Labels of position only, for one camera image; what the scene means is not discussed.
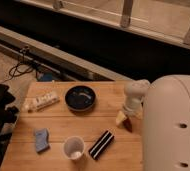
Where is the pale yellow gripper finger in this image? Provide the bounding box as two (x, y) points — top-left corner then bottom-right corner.
(116, 111), (127, 126)

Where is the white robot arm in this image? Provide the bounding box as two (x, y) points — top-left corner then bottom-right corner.
(121, 75), (190, 171)

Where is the dark blue ceramic bowl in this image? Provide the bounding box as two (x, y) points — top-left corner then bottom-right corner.
(65, 85), (96, 111)

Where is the white ceramic cup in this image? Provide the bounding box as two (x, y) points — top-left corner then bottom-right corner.
(63, 136), (85, 161)

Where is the black white striped box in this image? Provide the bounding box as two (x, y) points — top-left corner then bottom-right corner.
(88, 131), (114, 160)

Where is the blue sponge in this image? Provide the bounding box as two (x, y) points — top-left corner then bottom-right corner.
(34, 128), (49, 153)

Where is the blue object on floor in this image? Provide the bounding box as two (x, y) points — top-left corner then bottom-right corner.
(38, 73), (53, 82)

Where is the black cable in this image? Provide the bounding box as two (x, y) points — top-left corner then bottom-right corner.
(2, 49), (42, 83)

